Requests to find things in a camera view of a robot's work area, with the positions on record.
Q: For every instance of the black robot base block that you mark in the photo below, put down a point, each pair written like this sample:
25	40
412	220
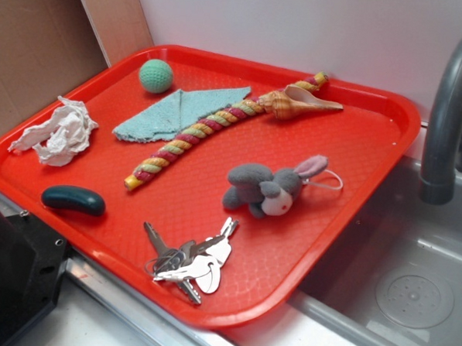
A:
32	257

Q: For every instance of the red plastic tray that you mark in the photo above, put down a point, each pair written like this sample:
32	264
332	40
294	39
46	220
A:
270	256

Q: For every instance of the gray plush bunny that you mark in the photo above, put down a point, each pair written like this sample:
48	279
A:
272	194

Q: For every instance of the teal folded cloth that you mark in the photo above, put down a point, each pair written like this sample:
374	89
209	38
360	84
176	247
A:
175	112

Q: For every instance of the orange conch seashell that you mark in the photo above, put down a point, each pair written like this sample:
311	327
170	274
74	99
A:
293	102

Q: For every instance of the silver key bunch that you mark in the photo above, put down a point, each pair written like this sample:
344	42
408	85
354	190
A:
194	267

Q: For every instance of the green dimpled ball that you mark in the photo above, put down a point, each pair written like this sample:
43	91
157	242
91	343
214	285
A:
156	76

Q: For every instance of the dark green toy cucumber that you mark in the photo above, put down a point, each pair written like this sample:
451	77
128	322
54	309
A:
74	198

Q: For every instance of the crumpled white paper towel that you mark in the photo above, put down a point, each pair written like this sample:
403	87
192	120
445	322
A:
63	136

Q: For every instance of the gray plastic sink basin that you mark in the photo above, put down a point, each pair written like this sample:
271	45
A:
393	277

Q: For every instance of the gray sink faucet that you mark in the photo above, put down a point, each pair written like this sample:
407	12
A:
442	152

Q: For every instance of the brown cardboard panel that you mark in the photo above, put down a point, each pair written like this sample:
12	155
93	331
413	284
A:
47	48

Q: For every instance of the multicolour twisted rope stick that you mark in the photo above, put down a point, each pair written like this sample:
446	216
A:
204	128

